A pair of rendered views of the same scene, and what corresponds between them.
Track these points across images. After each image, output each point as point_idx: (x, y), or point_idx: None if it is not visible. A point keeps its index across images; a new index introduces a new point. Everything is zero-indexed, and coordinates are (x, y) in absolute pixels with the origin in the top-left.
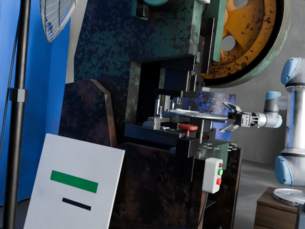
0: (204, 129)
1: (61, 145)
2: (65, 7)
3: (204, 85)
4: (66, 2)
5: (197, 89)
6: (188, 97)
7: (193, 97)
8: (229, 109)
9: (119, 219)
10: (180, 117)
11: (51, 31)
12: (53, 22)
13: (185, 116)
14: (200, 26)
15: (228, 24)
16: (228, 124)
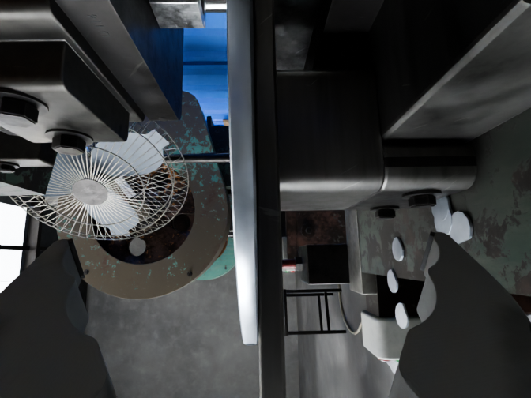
0: (334, 206)
1: None
2: (132, 139)
3: (17, 118)
4: (127, 142)
5: (99, 131)
6: (155, 86)
7: (131, 43)
8: (85, 340)
9: None
10: (278, 69)
11: (168, 141)
12: (159, 148)
13: (283, 16)
14: None
15: None
16: (404, 343)
